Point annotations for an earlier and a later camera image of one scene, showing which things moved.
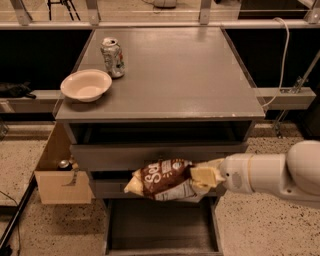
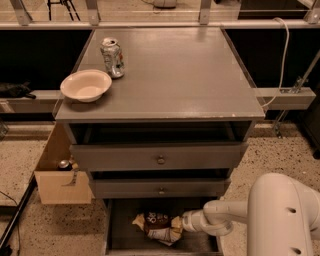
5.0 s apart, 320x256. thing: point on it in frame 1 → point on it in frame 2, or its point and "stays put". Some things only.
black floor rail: x=5 y=247 stays put
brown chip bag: x=166 y=180 → x=160 y=226
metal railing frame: x=23 y=21 stays put
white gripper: x=234 y=172 → x=188 y=221
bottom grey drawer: x=138 y=225 stays put
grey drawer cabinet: x=176 y=94 stays put
